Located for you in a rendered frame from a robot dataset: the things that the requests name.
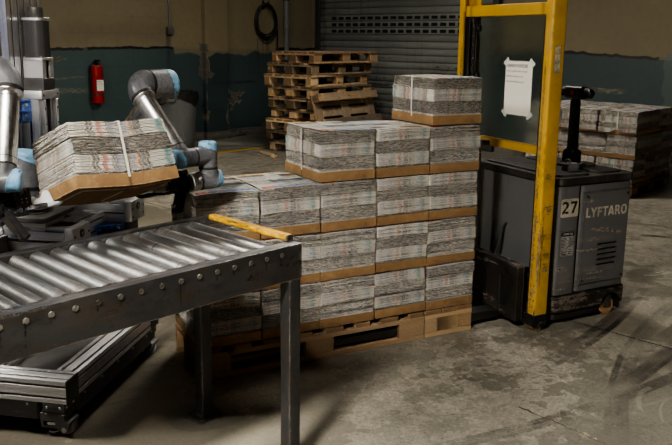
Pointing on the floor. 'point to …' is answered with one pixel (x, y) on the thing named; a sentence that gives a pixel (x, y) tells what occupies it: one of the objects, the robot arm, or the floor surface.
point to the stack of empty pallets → (313, 73)
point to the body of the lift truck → (562, 228)
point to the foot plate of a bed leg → (204, 417)
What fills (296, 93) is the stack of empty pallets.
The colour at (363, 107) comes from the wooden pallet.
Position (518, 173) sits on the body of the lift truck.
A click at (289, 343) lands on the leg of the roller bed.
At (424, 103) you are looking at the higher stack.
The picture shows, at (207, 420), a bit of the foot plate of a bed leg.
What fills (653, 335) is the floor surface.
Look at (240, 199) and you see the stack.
